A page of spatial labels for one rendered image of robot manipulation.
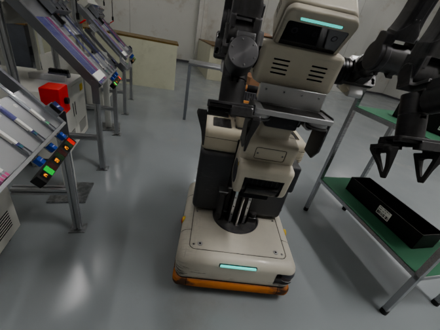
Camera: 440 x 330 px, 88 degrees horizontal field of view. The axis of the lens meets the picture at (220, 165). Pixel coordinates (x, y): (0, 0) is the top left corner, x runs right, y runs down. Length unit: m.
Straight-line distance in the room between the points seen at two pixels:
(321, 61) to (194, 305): 1.22
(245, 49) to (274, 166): 0.55
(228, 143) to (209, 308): 0.85
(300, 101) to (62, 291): 1.37
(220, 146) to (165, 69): 4.08
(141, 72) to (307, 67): 4.53
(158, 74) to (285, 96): 4.46
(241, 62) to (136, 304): 1.21
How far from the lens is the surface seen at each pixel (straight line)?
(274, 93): 0.80
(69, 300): 1.45
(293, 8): 0.74
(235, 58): 0.46
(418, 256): 1.75
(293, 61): 0.81
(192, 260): 1.20
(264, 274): 1.29
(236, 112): 0.51
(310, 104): 0.85
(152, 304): 1.37
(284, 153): 0.92
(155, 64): 5.12
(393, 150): 0.64
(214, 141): 1.14
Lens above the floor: 1.21
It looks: 29 degrees down
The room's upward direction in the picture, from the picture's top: 12 degrees clockwise
